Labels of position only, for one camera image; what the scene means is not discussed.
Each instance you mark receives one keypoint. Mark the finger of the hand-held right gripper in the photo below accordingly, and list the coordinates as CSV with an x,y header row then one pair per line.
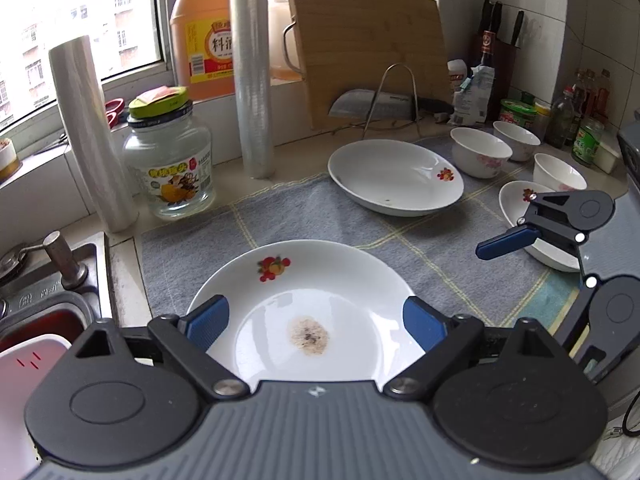
x,y
505,242
575,315

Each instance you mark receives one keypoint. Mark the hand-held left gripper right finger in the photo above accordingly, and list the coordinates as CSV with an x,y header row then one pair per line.
x,y
424,322

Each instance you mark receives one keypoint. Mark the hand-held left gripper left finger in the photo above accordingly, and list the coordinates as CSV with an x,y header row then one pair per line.
x,y
207,322

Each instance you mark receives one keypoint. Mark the white pink-floral bowl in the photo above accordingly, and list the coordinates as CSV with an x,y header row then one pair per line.
x,y
520,140
480,155
555,170

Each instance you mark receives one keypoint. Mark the stained white fruit-print plate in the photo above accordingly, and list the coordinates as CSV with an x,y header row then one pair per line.
x,y
310,280

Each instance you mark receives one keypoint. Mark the grey checked cloth mat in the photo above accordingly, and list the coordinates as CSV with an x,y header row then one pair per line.
x,y
350,240

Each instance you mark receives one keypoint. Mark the green lid jar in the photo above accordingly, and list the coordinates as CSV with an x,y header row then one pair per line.
x,y
517,115

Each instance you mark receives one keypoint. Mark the yellow lid jar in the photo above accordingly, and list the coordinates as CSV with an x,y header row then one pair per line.
x,y
542,120

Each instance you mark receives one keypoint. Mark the green label jar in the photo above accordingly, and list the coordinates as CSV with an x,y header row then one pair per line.
x,y
587,142

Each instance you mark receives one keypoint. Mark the glass bottle red cap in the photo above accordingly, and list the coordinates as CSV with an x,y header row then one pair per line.
x,y
559,120

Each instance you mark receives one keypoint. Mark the white box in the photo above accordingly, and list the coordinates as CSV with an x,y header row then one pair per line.
x,y
611,155

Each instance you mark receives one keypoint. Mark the white jacket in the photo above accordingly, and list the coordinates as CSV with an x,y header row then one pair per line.
x,y
625,455

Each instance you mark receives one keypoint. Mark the white plastic packet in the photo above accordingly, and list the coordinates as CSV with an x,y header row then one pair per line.
x,y
472,100

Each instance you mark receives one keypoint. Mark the green cap bottle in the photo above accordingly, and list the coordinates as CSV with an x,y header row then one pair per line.
x,y
528,96

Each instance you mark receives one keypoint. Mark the small condiment bottle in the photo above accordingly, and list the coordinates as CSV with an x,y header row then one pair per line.
x,y
579,95
603,92
590,90

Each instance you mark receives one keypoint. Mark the glass jar yellow label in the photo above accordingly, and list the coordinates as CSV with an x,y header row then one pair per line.
x,y
167,160

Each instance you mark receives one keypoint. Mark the red and white packet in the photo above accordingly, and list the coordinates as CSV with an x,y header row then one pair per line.
x,y
456,77

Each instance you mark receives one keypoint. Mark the dark red knife block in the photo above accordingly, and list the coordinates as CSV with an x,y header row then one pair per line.
x,y
502,70

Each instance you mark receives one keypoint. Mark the steel sink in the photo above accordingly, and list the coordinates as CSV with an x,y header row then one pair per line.
x,y
30,305

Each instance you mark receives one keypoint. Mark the dark glass sauce bottle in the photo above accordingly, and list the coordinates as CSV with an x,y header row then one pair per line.
x,y
484,55

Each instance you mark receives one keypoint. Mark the white plastic container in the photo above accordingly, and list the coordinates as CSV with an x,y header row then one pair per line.
x,y
25,385

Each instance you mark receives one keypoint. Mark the plastic wrap roll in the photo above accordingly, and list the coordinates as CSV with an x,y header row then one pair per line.
x,y
252,70
90,135

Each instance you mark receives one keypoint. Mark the pink paper packet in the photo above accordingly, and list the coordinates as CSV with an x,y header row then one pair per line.
x,y
160,94

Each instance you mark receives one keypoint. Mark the bamboo cutting board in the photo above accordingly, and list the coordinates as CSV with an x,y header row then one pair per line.
x,y
365,35

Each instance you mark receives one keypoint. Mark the small tan container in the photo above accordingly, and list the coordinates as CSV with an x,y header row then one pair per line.
x,y
7,160

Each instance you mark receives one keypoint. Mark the orange liquid jug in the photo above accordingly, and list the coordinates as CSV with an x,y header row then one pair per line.
x,y
205,40

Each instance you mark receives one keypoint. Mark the window with metal frame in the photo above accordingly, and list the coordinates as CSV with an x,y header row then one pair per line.
x,y
75,10

